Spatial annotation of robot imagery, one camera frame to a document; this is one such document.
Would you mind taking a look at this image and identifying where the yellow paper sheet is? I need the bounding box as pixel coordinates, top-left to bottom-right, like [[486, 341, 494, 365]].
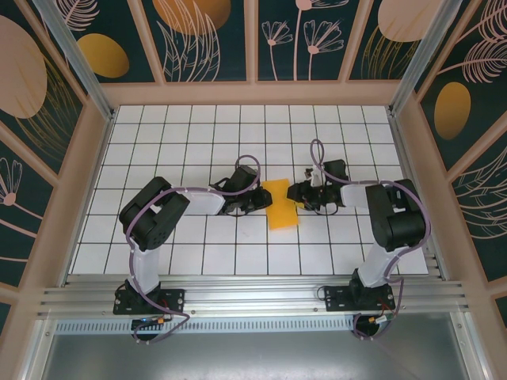
[[261, 177, 301, 232]]

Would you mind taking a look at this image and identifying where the grey metal sheet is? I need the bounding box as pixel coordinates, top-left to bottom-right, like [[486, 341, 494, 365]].
[[39, 332, 472, 380]]

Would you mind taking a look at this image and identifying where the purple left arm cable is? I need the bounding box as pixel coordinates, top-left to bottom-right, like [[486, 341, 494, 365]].
[[124, 154, 262, 346]]

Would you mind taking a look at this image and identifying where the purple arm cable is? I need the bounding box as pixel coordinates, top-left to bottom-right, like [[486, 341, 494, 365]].
[[124, 154, 262, 346], [310, 138, 433, 342]]

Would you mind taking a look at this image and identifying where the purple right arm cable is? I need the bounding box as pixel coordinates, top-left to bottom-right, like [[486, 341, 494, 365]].
[[310, 138, 433, 342]]

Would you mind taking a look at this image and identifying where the aluminium side rail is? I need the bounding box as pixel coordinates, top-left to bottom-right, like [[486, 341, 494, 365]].
[[390, 112, 451, 280]]

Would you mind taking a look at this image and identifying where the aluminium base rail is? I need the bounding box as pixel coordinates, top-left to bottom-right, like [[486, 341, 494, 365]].
[[37, 275, 468, 318]]

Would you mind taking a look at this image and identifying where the slotted cable duct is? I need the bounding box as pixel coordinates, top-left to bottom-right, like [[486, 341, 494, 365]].
[[55, 318, 360, 334]]

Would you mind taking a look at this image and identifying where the aluminium corner post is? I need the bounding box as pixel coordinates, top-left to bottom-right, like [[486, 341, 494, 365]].
[[390, 0, 463, 116], [33, 0, 116, 122]]

